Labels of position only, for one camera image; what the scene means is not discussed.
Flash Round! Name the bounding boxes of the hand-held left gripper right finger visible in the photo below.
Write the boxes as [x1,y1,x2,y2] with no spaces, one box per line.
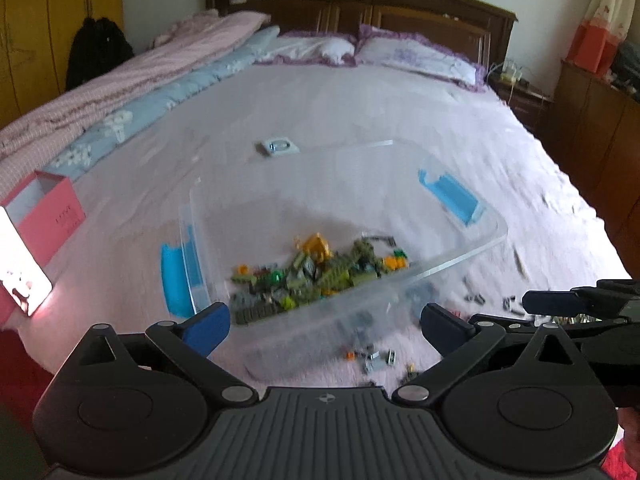
[392,302,581,406]

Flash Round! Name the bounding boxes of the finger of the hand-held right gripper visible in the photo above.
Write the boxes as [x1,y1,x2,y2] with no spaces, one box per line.
[470,313,640,346]
[522,280,640,318]

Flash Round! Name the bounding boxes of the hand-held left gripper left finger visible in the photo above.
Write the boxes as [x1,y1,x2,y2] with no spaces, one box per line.
[75,302,261,406]

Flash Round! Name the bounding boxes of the toy brick pile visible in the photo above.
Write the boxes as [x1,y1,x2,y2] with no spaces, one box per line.
[345,287,601,386]

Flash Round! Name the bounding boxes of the heap of binned toy bricks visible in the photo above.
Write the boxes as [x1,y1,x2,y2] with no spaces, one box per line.
[230,232,411,326]

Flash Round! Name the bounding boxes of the clear plastic storage bin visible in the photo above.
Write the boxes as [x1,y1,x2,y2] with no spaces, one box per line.
[160,140,510,378]

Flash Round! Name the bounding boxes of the brown wooden cabinet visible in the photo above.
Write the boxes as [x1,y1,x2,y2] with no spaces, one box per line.
[532,60,640,271]

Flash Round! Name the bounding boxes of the pink cardboard box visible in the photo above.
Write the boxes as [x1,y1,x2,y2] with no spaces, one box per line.
[0,170,87,331]

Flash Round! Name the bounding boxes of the small white square packet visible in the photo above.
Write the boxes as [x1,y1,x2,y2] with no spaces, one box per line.
[257,135,299,157]

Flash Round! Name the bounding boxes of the wooden nightstand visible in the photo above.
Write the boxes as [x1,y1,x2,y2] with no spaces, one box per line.
[487,72,553,133]

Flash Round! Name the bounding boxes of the white glossy card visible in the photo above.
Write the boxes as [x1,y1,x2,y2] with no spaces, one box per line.
[0,207,53,317]

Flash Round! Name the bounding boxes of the blue floral bedsheet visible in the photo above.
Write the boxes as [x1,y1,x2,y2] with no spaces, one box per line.
[42,25,281,183]

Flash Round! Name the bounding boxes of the dark bag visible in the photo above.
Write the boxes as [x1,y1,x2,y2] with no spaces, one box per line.
[612,40,640,88]

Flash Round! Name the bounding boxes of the red paper bag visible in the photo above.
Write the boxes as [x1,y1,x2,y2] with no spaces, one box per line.
[566,22,621,77]

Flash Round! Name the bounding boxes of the pink quilt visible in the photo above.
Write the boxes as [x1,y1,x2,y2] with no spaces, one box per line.
[0,9,271,186]

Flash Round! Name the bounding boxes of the white pillow purple frill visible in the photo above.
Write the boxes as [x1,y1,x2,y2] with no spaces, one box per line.
[355,24,488,93]

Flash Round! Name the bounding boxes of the plain white pillow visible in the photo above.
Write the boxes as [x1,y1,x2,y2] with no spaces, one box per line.
[255,32,358,68]

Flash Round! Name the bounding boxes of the black bag on wardrobe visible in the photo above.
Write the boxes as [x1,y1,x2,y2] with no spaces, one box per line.
[66,16,135,92]

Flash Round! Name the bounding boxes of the yellow wooden wardrobe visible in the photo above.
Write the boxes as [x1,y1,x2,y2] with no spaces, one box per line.
[0,0,124,131]

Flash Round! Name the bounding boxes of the white chargers and cables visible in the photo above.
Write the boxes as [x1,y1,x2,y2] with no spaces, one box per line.
[492,60,533,88]

